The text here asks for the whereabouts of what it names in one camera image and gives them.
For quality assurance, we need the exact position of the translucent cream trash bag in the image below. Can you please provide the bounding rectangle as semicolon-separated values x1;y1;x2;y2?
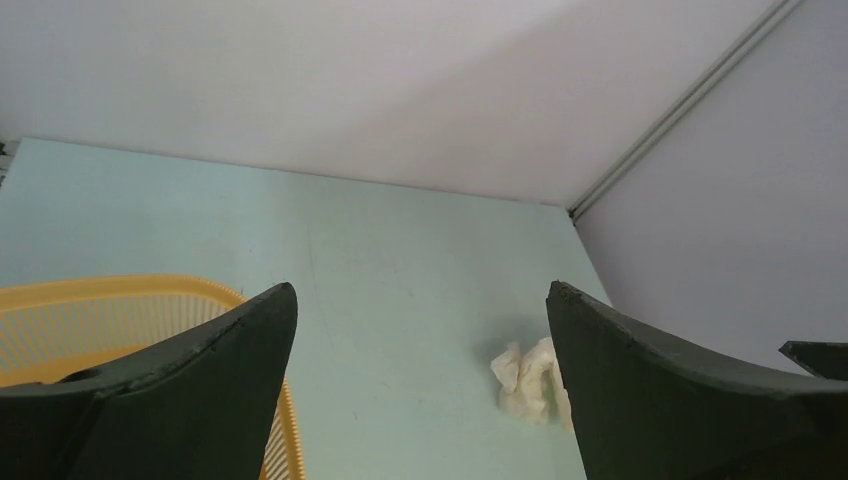
490;337;575;433

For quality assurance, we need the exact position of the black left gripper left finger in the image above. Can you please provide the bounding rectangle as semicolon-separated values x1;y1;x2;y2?
0;282;299;480

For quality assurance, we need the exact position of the aluminium corner frame post right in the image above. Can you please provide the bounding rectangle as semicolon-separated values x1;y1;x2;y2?
567;0;803;224

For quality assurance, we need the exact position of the yellow plastic trash bin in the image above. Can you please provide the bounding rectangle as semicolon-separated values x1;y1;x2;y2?
0;274;307;480

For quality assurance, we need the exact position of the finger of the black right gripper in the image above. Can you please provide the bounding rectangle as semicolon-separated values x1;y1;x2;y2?
779;341;847;381

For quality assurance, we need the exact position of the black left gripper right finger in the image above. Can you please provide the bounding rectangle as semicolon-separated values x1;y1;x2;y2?
546;281;847;479

